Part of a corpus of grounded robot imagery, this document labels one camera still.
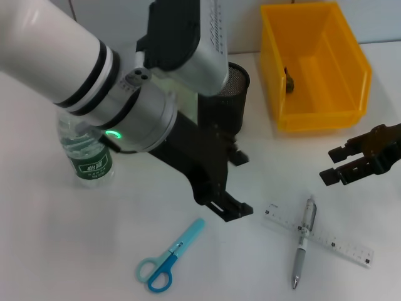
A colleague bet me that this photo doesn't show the silver ballpoint pen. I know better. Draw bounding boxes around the silver ballpoint pen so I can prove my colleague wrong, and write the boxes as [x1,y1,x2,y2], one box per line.
[291,194,318,290]

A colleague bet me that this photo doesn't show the blue scissors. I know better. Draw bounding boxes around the blue scissors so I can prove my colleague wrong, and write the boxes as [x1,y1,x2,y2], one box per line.
[135,218,206,293]

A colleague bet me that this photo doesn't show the clear bottle green label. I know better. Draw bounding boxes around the clear bottle green label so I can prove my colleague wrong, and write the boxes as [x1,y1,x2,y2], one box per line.
[56,111,115,189]

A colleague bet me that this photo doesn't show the transparent plastic ruler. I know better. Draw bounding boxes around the transparent plastic ruler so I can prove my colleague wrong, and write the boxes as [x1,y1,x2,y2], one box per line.
[262,202,375,269]

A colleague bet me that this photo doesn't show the black mesh pen holder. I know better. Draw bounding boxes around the black mesh pen holder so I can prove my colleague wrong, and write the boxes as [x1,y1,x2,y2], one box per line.
[197,61,251,139]

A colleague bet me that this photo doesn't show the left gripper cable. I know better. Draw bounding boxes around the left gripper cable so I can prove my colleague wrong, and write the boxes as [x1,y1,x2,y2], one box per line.
[76,122,138,154]

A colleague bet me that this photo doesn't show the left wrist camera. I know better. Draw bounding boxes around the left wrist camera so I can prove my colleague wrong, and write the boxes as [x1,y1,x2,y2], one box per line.
[135,0,231,98]

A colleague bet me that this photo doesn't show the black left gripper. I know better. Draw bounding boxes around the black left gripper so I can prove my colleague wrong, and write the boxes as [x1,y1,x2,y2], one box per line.
[148,109,254,223]

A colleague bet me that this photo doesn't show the yellow plastic bin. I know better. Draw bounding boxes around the yellow plastic bin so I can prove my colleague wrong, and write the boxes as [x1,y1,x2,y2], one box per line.
[259,1,373,132]

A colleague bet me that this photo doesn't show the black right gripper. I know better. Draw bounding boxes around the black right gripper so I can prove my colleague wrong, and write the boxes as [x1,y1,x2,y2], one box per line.
[319,123,401,186]

